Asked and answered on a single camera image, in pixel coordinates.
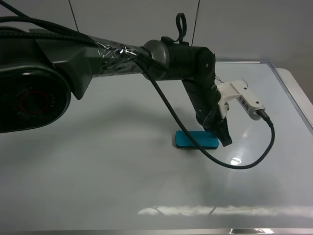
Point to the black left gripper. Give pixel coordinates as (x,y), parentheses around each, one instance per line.
(204,96)

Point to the blue whiteboard eraser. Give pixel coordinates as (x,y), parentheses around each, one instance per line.
(203,138)

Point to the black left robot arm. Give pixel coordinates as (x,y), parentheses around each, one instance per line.
(40,71)

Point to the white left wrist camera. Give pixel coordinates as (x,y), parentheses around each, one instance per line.
(239,90)

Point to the white whiteboard with aluminium frame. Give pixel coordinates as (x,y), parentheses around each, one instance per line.
(110,163)

